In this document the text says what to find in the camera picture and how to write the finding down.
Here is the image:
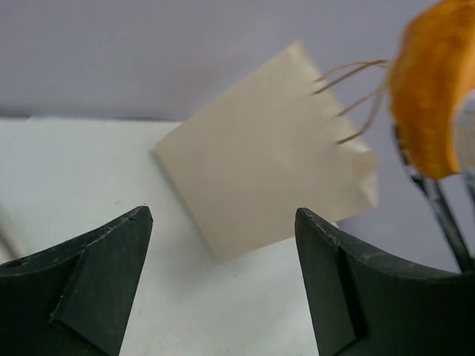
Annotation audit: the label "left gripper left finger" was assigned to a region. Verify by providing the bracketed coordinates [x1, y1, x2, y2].
[1, 206, 153, 355]

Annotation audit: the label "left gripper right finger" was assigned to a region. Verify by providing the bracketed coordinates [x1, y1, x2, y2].
[295, 208, 474, 355]

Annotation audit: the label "beige paper bag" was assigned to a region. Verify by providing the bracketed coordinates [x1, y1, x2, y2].
[155, 42, 379, 260]

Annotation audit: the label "metal tongs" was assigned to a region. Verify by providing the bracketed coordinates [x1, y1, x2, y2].
[393, 96, 474, 273]

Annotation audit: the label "oval bread loaf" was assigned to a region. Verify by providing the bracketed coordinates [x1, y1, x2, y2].
[387, 1, 474, 180]

